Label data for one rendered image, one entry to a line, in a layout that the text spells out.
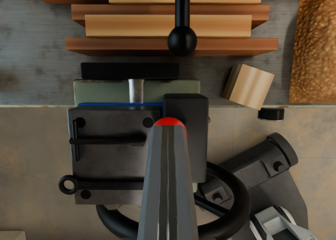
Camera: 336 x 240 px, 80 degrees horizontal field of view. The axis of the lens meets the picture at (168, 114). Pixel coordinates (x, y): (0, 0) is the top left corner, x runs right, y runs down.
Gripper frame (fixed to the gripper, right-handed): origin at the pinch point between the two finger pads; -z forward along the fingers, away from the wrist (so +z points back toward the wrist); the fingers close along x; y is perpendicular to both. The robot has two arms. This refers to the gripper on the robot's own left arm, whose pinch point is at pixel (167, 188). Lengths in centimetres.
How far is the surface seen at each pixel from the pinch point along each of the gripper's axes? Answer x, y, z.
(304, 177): 86, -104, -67
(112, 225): -8.1, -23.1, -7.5
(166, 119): -0.1, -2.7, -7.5
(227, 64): 8.0, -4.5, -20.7
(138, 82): -3.2, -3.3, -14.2
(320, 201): 98, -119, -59
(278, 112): 27.3, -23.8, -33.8
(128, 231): -5.4, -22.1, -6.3
